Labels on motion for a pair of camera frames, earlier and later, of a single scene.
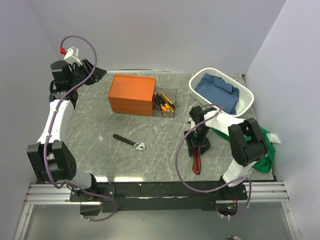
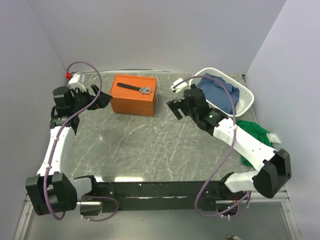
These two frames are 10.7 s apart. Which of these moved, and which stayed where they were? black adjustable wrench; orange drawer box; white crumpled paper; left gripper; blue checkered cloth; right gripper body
Moved: right gripper body; black adjustable wrench; left gripper
Stayed: blue checkered cloth; orange drawer box; white crumpled paper
